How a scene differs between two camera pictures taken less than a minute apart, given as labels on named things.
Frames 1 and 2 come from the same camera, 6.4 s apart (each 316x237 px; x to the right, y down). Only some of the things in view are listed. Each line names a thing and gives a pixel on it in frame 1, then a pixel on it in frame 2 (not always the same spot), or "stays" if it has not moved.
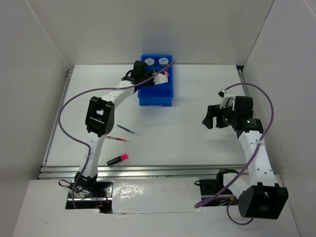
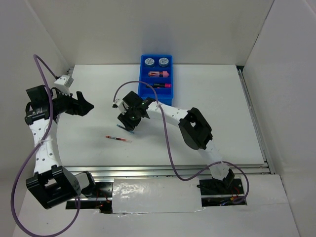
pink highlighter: x=117 y=159 to x=165 y=85
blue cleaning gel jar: x=163 y=61 stays
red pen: x=118 y=138 stays
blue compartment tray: x=161 y=94 stays
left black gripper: x=151 y=84 to x=80 y=107
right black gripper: x=214 y=110 to x=124 y=118
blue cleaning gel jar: x=149 y=62 stays
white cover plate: x=155 y=195 stays
